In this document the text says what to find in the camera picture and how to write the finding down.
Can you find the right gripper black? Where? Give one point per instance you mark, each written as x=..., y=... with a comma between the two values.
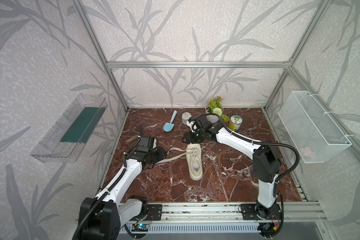
x=196, y=135

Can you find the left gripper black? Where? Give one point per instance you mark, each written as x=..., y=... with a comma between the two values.
x=157, y=154

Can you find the cream white sneaker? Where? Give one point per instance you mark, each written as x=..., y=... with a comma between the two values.
x=194, y=160

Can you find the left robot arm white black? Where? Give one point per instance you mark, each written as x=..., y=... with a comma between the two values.
x=103, y=216

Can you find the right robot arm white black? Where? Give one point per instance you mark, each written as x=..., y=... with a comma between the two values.
x=266, y=159

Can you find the small silver tin can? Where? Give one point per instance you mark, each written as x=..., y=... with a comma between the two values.
x=185, y=117

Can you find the white pot with flowers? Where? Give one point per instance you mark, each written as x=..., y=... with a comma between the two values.
x=213, y=107

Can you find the light blue plastic trowel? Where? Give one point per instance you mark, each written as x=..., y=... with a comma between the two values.
x=169, y=126

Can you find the yellow sunflower seed can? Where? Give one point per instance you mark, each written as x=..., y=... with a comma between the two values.
x=235, y=122

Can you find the left green circuit board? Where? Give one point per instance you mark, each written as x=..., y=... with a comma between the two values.
x=140, y=227

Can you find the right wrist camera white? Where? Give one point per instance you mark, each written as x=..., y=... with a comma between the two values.
x=192, y=126

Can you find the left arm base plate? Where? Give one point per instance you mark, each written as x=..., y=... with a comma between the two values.
x=153, y=213

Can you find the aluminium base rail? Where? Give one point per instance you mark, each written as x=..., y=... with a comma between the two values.
x=228, y=212

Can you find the clear plastic wall shelf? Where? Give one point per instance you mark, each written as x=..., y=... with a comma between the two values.
x=67, y=138

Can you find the aluminium frame crossbar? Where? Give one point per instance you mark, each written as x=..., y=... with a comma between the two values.
x=141, y=64

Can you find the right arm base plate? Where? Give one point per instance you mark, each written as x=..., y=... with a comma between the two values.
x=259, y=212

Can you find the white wire mesh basket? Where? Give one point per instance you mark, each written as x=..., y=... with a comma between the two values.
x=313, y=131

